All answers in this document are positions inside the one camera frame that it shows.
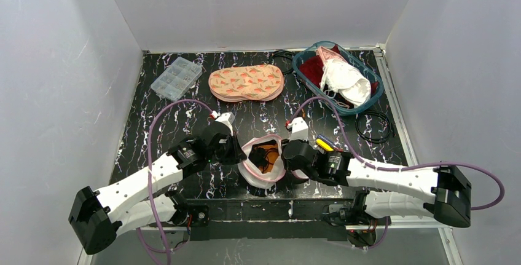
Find black cable coil right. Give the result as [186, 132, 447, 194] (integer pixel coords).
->
[355, 109, 396, 145]

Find white bra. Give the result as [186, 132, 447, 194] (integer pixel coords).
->
[319, 58, 371, 107]

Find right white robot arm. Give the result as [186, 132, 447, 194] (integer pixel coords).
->
[281, 117, 472, 228]

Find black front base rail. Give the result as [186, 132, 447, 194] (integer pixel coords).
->
[87, 196, 391, 242]

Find black cable coil back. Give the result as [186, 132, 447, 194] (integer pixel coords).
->
[270, 50, 296, 76]

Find black cable coil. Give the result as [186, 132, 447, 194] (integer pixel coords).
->
[355, 109, 396, 145]
[270, 50, 296, 76]

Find floral mesh laundry bag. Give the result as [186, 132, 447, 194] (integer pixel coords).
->
[208, 64, 284, 103]

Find pink bra in basin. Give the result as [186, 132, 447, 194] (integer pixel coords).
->
[315, 45, 346, 64]

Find yellow handled screwdriver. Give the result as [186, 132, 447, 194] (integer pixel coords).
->
[316, 138, 335, 151]

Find dark red cloth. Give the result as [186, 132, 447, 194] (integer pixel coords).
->
[299, 44, 380, 95]

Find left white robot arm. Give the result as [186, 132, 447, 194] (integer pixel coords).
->
[68, 112, 246, 255]

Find clear plastic compartment box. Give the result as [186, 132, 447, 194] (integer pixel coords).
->
[151, 57, 203, 101]

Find white round mesh laundry bag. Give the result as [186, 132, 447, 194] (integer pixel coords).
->
[238, 134, 307, 189]

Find teal plastic basin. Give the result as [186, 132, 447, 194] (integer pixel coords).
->
[292, 41, 384, 116]

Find orange black bra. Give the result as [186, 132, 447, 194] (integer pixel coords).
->
[248, 140, 280, 174]

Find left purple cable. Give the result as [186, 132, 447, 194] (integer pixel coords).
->
[136, 99, 219, 265]

